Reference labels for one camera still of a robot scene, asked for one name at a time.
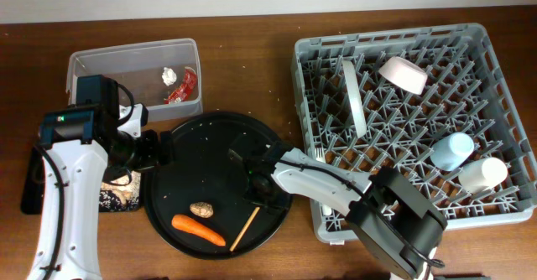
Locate red snack wrapper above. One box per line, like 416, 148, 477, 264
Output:
164, 66, 198, 104

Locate white cup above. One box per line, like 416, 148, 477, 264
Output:
458, 157, 508, 194

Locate round black serving tray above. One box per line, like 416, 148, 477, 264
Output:
142, 112, 291, 260

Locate white tissue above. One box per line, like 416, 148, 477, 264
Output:
161, 67, 177, 86

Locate light blue cup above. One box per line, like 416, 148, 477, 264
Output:
430, 132, 474, 171

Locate clear plastic waste bin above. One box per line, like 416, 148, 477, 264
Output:
66, 38, 203, 122

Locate black rectangular tray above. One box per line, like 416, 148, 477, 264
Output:
20, 148, 141, 215

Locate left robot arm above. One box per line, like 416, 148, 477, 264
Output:
28, 75, 173, 279

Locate grey plate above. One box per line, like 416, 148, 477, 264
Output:
341, 60, 367, 138

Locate wooden chopstick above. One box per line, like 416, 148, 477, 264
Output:
229, 206, 260, 252

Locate white plastic fork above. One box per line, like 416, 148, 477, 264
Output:
315, 148, 333, 216

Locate orange carrot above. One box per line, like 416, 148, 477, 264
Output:
171, 215, 226, 246

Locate rice and peanut shells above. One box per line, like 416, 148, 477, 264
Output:
99, 172, 141, 212

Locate pink bowl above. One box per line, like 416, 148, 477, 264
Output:
378, 56, 427, 95

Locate grey dishwasher rack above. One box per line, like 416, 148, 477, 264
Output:
291, 23, 536, 230

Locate brown walnut shell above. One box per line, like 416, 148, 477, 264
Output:
190, 202, 214, 219

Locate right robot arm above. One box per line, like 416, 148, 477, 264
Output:
228, 135, 447, 279

